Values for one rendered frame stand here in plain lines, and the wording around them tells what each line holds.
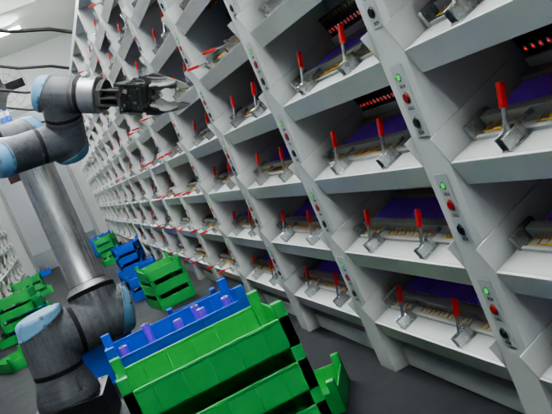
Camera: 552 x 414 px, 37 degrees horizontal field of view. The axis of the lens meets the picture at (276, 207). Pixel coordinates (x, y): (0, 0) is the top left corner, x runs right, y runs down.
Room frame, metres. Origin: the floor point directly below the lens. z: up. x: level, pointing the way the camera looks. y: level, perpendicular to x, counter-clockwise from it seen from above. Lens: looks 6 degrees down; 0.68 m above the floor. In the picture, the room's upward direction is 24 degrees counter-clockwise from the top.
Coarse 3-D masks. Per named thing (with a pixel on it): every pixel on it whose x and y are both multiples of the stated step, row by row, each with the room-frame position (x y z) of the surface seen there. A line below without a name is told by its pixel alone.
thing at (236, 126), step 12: (252, 72) 2.61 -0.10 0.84; (252, 84) 2.21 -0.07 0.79; (252, 96) 2.65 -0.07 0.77; (264, 96) 2.03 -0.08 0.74; (228, 108) 2.63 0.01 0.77; (240, 108) 2.62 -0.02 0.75; (252, 108) 2.41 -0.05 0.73; (264, 108) 2.21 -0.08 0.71; (216, 120) 2.62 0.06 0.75; (228, 120) 2.63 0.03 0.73; (240, 120) 2.46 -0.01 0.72; (252, 120) 2.25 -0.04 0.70; (264, 120) 2.13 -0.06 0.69; (228, 132) 2.54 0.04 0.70; (240, 132) 2.43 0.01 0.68; (252, 132) 2.32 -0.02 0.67; (264, 132) 2.22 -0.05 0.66
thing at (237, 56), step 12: (228, 36) 2.65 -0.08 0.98; (240, 48) 2.08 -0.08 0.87; (204, 60) 2.63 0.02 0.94; (228, 60) 2.23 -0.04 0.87; (240, 60) 2.15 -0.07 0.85; (192, 72) 2.62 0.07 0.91; (204, 72) 2.63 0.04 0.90; (216, 72) 2.41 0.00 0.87; (228, 72) 2.31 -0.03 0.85; (204, 84) 2.61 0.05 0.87; (216, 84) 2.50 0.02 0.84
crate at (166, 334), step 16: (224, 288) 1.82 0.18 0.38; (240, 288) 1.64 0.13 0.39; (192, 304) 1.82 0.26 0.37; (208, 304) 1.82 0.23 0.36; (240, 304) 1.64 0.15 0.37; (160, 320) 1.80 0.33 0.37; (192, 320) 1.81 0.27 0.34; (208, 320) 1.62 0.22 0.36; (128, 336) 1.78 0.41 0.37; (144, 336) 1.79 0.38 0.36; (160, 336) 1.79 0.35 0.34; (176, 336) 1.61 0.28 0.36; (112, 352) 1.58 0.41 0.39; (144, 352) 1.59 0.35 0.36
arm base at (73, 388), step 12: (60, 372) 2.33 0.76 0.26; (72, 372) 2.34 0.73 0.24; (84, 372) 2.37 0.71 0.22; (36, 384) 2.36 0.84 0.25; (48, 384) 2.32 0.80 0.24; (60, 384) 2.32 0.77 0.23; (72, 384) 2.33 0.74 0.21; (84, 384) 2.35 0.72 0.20; (96, 384) 2.38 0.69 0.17; (36, 396) 2.36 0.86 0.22; (48, 396) 2.32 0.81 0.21; (60, 396) 2.31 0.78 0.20; (72, 396) 2.31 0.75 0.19; (84, 396) 2.33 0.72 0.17; (48, 408) 2.31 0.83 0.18; (60, 408) 2.30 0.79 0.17
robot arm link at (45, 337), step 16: (32, 320) 2.33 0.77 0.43; (48, 320) 2.34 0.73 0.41; (64, 320) 2.37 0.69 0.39; (16, 336) 2.36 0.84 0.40; (32, 336) 2.32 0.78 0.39; (48, 336) 2.33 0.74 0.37; (64, 336) 2.34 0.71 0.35; (80, 336) 2.36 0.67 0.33; (32, 352) 2.33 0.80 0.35; (48, 352) 2.32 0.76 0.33; (64, 352) 2.34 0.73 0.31; (80, 352) 2.39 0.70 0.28; (32, 368) 2.34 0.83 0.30; (48, 368) 2.32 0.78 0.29; (64, 368) 2.33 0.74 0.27
